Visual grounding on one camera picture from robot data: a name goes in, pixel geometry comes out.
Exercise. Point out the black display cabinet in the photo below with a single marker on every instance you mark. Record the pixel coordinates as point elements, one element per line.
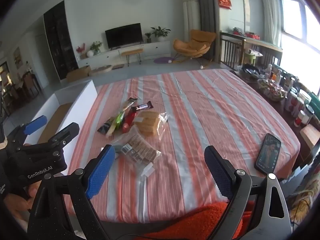
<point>60,40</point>

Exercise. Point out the dark wooden railing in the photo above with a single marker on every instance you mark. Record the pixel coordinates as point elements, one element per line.
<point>230,50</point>

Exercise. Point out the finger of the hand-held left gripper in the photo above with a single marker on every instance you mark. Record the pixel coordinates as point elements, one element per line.
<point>35,127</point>
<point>66,133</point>

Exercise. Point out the green label snack stick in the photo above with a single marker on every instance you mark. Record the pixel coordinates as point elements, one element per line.
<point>128,103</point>

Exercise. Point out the large leafy potted plant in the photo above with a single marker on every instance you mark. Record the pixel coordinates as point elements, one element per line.
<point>160,32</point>

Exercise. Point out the red flower arrangement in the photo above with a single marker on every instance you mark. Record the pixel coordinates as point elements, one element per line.
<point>80,49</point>

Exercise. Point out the green snack packet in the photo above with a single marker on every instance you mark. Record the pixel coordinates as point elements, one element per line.
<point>119,119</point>

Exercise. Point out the round wooden tray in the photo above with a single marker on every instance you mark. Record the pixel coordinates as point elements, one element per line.
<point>101,69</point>

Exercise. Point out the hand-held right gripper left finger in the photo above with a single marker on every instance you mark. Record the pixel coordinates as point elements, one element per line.
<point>100,173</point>

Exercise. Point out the black flat television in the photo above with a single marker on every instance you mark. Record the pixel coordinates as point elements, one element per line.
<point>123,35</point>

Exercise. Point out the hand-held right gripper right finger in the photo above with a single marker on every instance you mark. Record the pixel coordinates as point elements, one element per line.
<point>220,175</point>

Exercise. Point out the light wooden box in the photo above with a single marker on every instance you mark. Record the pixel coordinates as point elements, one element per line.
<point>310,136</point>

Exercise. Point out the orange lounge chair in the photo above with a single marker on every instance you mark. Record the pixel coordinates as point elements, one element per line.
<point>195,43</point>

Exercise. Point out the dining chairs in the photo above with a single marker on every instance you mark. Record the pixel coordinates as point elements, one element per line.
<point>27,82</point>

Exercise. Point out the orange fluffy cloth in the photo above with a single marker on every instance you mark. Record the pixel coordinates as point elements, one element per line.
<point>200,220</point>

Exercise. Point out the window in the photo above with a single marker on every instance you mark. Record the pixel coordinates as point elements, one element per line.
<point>295,22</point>

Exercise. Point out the purple round mat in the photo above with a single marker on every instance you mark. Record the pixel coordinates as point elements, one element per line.
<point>161,60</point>

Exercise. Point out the wicker basket of small goods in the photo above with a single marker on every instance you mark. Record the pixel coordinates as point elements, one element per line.
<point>271,91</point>

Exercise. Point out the plant in white vase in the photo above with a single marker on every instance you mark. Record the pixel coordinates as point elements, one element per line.
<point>95,48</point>

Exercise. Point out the person's left hand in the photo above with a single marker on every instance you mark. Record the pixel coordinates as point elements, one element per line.
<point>15,206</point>

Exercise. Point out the pale yellow snack packet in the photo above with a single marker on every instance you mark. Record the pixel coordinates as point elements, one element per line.
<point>112,130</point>

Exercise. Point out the small potted plant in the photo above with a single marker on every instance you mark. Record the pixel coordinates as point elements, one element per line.
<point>148,37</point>

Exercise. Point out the black smartphone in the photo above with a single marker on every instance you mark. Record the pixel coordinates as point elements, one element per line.
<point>268,152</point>

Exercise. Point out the clear pack of wafer biscuits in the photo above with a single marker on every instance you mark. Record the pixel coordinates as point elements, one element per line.
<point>137,141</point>

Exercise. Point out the floral patterned cloth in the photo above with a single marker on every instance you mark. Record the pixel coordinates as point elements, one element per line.
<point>305,195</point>

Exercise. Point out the grey curtain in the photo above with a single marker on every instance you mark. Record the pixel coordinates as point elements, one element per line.
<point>206,17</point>

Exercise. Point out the white television cabinet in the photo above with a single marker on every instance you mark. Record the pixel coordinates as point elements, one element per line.
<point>157,48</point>

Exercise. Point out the wooden bench with metal legs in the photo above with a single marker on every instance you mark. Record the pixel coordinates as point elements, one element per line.
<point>132,52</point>

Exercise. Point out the white sheer curtain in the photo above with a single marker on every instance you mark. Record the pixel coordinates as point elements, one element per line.
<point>270,12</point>

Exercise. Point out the clear bag of cake slices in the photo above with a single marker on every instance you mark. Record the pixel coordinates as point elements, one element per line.
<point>148,122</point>

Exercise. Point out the white storage box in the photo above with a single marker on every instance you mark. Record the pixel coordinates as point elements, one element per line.
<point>85,97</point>

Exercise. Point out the framed wall picture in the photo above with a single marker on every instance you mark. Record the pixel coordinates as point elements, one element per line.
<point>17,56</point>

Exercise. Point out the cardboard box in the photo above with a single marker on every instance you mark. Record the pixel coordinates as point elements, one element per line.
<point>77,73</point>

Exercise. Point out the cluster of jars and bottles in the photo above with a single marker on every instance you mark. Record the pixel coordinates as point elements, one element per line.
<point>292,103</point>

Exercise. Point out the black cartoon snack packet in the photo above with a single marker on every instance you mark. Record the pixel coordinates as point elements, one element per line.
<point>103,128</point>

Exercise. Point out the white standing air conditioner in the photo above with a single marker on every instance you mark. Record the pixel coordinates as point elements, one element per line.
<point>190,7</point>

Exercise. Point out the brown chocolate bar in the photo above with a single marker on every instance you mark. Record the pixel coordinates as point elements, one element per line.
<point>142,107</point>

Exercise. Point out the green plastic stool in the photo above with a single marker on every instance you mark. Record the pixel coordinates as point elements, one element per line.
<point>251,56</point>

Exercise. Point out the red snack packet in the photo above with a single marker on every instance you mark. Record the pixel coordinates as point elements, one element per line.
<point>130,117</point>

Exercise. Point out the orange grey striped tablecloth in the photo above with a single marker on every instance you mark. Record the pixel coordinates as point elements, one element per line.
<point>200,105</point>

